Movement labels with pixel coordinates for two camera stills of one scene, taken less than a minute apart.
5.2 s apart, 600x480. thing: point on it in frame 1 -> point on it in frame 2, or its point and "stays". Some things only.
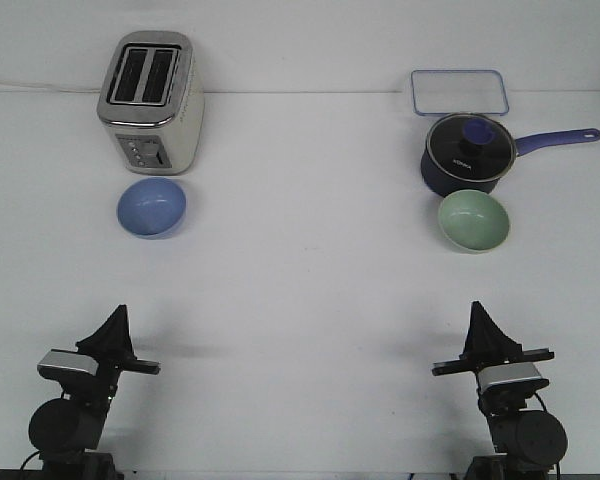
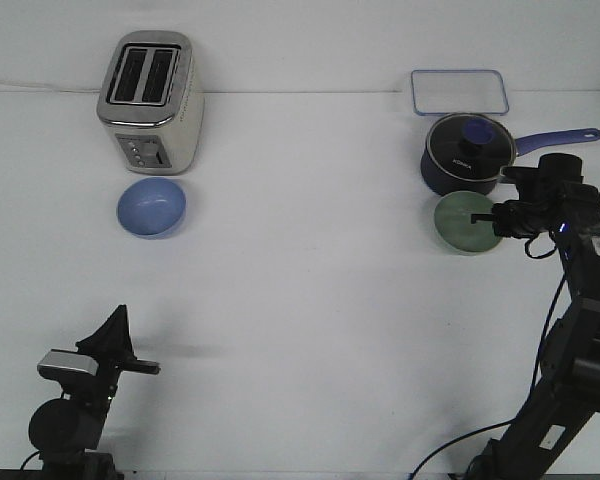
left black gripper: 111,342 stays
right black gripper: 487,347 -> 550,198
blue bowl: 151,208 stays
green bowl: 473,221 stays
